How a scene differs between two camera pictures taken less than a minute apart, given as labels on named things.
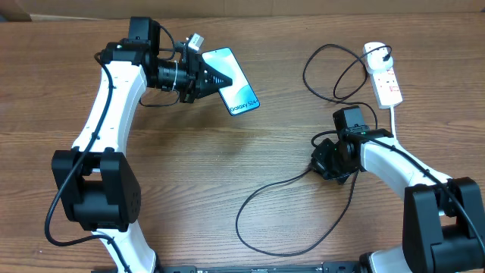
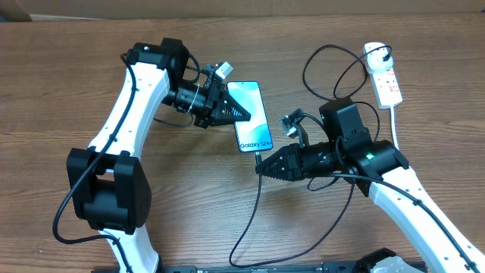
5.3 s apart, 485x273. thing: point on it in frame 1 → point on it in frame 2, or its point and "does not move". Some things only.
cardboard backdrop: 47,9 does not move
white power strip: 386,88 does not move
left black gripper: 196,85 → 217,99
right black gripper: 320,164 → 292,155
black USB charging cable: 278,182 → 304,70
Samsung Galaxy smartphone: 239,97 → 253,135
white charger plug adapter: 373,53 does not move
